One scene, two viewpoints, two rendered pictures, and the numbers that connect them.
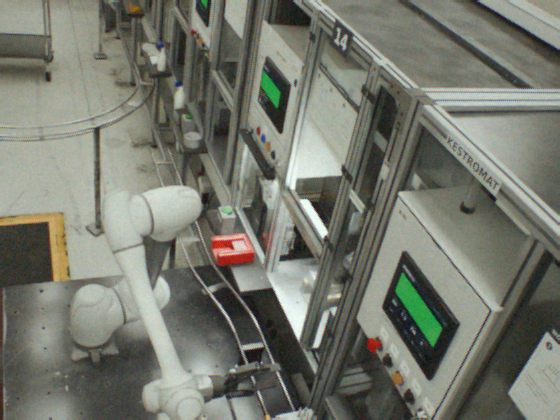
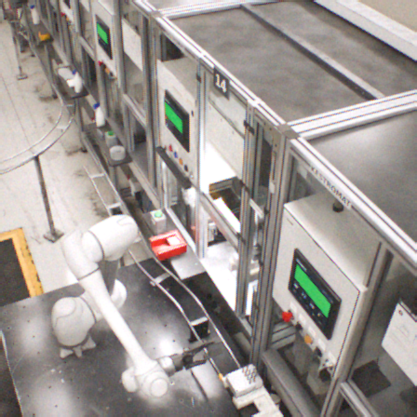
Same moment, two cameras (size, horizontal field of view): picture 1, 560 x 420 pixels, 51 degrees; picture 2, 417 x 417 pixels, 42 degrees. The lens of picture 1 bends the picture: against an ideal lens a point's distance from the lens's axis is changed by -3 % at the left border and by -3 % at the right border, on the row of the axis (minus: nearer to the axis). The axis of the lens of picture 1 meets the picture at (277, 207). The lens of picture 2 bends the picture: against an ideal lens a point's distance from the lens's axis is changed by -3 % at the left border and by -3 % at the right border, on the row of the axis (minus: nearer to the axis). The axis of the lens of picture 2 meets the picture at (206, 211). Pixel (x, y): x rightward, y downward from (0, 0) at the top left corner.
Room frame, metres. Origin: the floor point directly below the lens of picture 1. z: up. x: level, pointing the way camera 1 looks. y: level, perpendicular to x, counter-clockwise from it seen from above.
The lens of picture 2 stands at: (-0.10, -0.03, 2.98)
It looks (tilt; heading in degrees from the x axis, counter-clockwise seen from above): 41 degrees down; 0
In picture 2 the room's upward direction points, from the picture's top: 1 degrees clockwise
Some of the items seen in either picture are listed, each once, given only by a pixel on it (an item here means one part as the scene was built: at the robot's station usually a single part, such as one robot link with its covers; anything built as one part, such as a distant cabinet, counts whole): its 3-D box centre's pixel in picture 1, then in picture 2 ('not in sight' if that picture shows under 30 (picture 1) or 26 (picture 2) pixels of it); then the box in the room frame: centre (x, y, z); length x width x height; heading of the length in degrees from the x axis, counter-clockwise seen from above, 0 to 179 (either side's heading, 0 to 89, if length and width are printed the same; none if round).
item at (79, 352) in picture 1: (93, 340); (73, 339); (1.52, 0.61, 0.71); 0.22 x 0.18 x 0.06; 26
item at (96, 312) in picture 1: (93, 311); (70, 318); (1.54, 0.61, 0.85); 0.18 x 0.16 x 0.22; 132
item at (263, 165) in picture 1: (257, 150); (173, 165); (2.08, 0.12, 1.37); 0.36 x 0.04 x 0.04; 26
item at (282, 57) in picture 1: (299, 97); (198, 117); (2.14, 0.00, 1.60); 0.42 x 0.29 x 0.46; 26
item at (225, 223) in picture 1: (227, 221); (159, 222); (2.10, 0.21, 0.97); 0.08 x 0.08 x 0.12; 26
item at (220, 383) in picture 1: (223, 384); (181, 360); (1.20, 0.06, 1.02); 0.09 x 0.07 x 0.08; 116
